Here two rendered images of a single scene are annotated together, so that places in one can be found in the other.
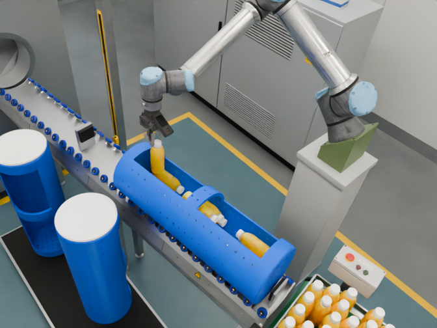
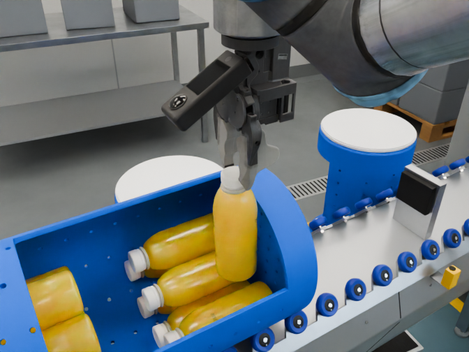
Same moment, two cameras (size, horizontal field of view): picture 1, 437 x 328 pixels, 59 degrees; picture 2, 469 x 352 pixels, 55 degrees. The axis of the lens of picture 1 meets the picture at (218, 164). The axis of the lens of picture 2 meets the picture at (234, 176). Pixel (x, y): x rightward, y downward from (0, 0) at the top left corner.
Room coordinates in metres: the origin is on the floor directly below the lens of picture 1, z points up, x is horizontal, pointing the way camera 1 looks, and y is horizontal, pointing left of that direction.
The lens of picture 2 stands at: (1.51, -0.21, 1.63)
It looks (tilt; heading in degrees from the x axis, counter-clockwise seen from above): 32 degrees down; 112
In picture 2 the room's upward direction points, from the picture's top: straight up
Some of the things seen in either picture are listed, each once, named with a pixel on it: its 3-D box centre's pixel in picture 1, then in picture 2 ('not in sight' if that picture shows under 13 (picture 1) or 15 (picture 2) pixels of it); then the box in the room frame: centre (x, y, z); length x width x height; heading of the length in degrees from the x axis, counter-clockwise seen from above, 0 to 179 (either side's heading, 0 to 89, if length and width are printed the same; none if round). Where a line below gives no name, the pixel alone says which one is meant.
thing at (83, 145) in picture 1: (86, 137); (415, 202); (1.58, 0.76, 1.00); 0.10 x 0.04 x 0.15; 144
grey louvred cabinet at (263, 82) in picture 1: (240, 46); not in sight; (3.38, -0.08, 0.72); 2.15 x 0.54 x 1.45; 47
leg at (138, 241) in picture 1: (136, 230); not in sight; (1.47, 0.49, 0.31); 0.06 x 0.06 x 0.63; 54
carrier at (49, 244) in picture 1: (39, 199); (347, 242); (1.42, 1.07, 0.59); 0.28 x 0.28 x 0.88
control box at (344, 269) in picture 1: (356, 271); not in sight; (0.91, -0.65, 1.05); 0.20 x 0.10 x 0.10; 54
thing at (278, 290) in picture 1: (276, 291); not in sight; (0.79, -0.31, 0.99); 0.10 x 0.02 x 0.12; 144
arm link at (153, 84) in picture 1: (152, 84); not in sight; (1.32, 0.31, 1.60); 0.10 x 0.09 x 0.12; 110
